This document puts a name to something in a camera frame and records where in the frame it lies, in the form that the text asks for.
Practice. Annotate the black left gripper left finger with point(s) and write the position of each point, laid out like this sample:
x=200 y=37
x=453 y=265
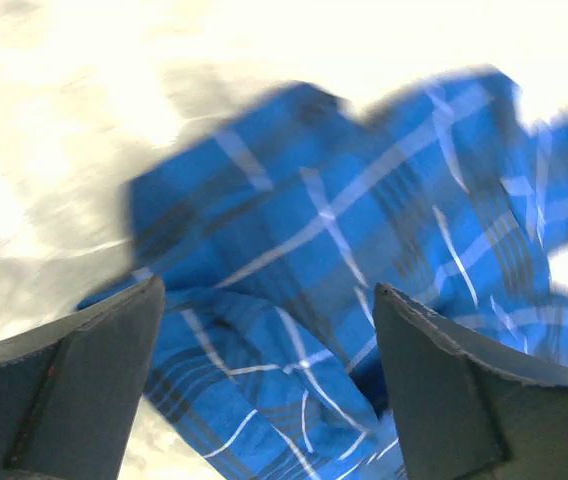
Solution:
x=70 y=389

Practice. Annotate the blue plaid long sleeve shirt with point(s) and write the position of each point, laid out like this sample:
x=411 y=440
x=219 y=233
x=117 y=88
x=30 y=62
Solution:
x=271 y=235

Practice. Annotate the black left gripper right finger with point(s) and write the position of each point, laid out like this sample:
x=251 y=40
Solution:
x=465 y=406

